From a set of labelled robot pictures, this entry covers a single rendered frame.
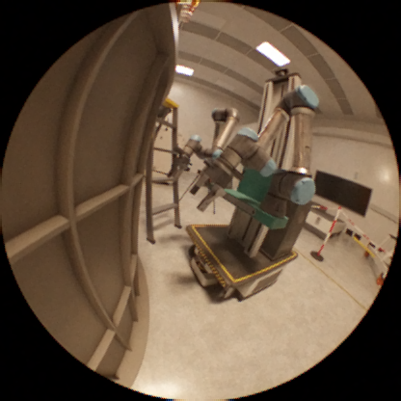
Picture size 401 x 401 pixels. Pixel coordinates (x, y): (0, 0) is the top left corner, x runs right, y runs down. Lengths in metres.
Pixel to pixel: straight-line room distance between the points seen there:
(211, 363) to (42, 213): 0.91
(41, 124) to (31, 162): 0.04
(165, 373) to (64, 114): 0.93
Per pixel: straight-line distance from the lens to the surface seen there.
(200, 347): 0.92
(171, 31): 0.36
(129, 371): 0.86
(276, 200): 0.72
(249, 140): 0.50
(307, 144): 0.64
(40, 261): 0.22
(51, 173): 0.19
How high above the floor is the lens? 0.87
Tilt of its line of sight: 16 degrees down
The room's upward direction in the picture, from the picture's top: 14 degrees clockwise
